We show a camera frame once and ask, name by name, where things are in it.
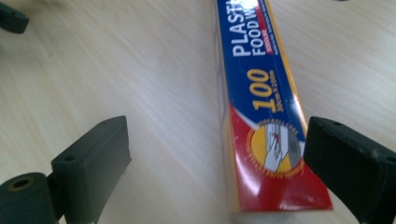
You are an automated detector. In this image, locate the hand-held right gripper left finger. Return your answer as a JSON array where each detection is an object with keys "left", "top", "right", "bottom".
[{"left": 50, "top": 115, "right": 133, "bottom": 224}]

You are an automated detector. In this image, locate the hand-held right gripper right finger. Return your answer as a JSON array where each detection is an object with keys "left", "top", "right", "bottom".
[{"left": 303, "top": 116, "right": 396, "bottom": 224}]

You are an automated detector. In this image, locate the blue and red wrap box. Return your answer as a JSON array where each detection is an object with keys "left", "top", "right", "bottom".
[{"left": 212, "top": 0, "right": 333, "bottom": 215}]

